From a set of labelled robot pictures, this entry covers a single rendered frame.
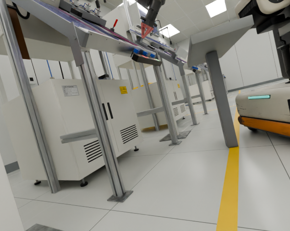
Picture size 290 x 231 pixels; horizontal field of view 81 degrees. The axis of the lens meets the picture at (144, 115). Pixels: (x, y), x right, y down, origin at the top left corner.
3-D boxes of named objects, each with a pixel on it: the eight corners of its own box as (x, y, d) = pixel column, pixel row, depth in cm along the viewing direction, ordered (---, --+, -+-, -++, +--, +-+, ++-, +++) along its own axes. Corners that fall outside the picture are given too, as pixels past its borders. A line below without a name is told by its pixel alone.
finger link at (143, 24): (135, 35, 99) (142, 18, 95) (142, 37, 105) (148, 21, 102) (145, 39, 97) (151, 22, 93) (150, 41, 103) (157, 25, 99)
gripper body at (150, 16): (139, 19, 94) (144, 4, 91) (147, 24, 102) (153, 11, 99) (148, 23, 92) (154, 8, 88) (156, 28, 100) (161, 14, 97)
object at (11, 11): (31, 59, 113) (16, 7, 111) (22, 58, 108) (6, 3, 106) (30, 59, 114) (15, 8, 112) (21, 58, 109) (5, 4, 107)
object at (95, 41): (152, 62, 132) (156, 52, 129) (85, 47, 75) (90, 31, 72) (150, 61, 132) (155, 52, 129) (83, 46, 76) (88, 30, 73)
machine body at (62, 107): (145, 147, 151) (127, 79, 148) (83, 191, 91) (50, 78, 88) (95, 152, 185) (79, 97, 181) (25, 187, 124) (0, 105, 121)
